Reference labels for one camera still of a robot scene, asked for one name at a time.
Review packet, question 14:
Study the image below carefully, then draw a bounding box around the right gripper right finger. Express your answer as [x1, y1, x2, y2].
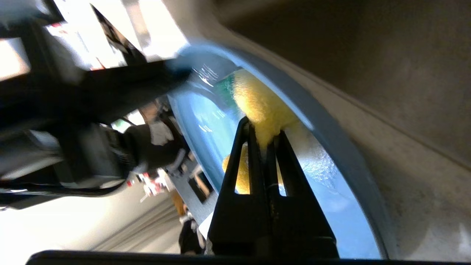
[267, 130, 339, 258]

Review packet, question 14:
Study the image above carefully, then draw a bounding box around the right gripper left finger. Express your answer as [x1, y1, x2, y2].
[208, 117, 273, 257]

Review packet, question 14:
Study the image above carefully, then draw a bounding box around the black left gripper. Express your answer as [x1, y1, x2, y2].
[0, 61, 192, 127]

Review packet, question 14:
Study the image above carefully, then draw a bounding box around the blue round plate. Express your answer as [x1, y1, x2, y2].
[167, 42, 396, 260]

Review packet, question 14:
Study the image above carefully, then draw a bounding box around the yellow green sponge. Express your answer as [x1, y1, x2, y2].
[215, 69, 306, 195]

